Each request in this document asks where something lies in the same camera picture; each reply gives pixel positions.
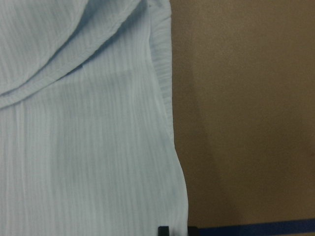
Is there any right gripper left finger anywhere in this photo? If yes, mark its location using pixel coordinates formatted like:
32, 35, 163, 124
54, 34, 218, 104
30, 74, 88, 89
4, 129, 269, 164
158, 226, 169, 236

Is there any light blue button-up shirt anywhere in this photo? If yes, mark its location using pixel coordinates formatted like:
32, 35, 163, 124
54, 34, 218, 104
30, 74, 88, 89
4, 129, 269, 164
0, 0, 189, 236

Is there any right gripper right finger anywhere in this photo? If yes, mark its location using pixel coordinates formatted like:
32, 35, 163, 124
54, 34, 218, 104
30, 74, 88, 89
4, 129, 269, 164
188, 226, 199, 236

